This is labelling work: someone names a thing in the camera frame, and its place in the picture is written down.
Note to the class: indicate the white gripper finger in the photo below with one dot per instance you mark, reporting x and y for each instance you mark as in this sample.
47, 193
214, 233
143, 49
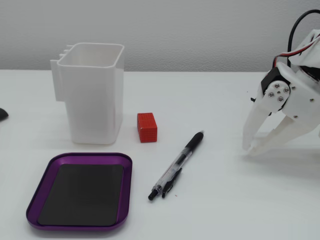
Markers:
287, 132
255, 120

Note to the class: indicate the black clear retractable pen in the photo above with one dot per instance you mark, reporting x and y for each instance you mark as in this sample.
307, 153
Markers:
175, 163

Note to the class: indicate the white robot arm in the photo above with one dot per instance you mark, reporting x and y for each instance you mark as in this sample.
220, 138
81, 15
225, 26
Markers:
312, 50

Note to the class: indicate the white plastic pen holder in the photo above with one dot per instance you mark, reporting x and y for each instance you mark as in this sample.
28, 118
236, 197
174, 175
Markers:
92, 105

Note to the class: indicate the red perforated block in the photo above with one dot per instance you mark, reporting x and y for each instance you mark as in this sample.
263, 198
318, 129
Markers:
147, 128

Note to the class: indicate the black tray mat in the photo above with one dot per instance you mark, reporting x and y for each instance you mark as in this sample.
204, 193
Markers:
80, 195

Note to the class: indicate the purple metal tray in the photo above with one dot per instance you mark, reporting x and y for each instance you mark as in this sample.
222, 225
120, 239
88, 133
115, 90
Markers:
33, 212

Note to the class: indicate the dark rounded object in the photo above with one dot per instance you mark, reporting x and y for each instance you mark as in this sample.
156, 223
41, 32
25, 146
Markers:
3, 115

